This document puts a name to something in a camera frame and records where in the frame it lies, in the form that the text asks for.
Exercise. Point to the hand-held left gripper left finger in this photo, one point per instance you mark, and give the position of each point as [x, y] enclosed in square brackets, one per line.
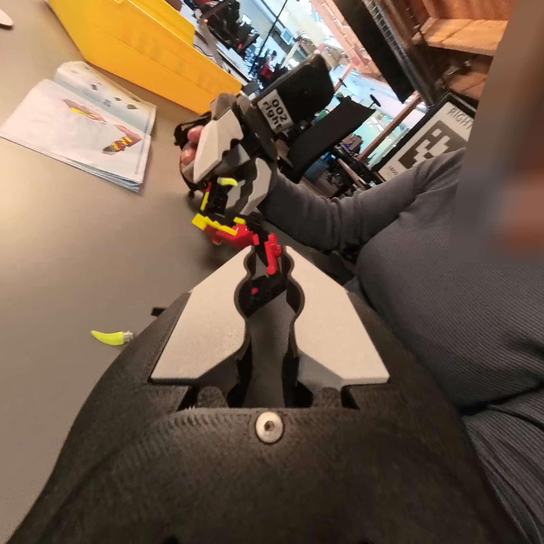
[204, 331]

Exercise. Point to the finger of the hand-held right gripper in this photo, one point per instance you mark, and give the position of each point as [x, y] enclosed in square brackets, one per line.
[212, 148]
[261, 187]

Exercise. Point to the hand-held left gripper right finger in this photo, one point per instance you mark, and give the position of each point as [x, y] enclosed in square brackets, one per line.
[335, 335]

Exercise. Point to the black red yellow lego model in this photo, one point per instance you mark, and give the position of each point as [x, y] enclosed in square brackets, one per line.
[238, 236]

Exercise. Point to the yellow-green lego claw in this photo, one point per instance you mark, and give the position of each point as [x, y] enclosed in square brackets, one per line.
[111, 338]

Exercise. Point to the person's right forearm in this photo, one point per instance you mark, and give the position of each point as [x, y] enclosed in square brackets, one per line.
[340, 212]

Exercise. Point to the yellow plastic bin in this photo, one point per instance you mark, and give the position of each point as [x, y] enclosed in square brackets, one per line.
[148, 51]

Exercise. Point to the black white marker board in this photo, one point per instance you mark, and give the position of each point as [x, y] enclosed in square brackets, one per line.
[425, 148]

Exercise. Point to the open instruction booklet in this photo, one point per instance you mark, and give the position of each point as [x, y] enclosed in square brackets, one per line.
[63, 127]

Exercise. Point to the wooden shelf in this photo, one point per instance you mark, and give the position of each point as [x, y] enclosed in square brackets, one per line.
[459, 29]

